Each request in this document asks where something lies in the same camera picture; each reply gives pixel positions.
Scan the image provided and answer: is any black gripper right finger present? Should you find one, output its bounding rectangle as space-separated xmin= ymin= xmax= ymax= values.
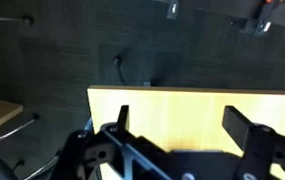
xmin=221 ymin=105 xmax=262 ymax=158

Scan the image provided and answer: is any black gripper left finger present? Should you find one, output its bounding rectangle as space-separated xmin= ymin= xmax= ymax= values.
xmin=116 ymin=104 xmax=131 ymax=133

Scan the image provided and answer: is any black floor cable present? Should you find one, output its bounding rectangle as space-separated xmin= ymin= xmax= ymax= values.
xmin=112 ymin=55 xmax=128 ymax=86

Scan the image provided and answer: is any black clamp with orange handle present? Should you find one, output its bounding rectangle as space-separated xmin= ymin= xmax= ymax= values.
xmin=239 ymin=0 xmax=285 ymax=37

